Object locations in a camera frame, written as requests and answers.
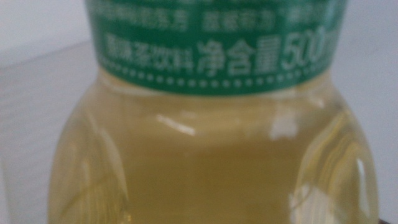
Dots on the yellow tea bottle green label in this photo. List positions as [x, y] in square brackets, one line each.
[211, 140]

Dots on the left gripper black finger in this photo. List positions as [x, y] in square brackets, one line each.
[392, 222]

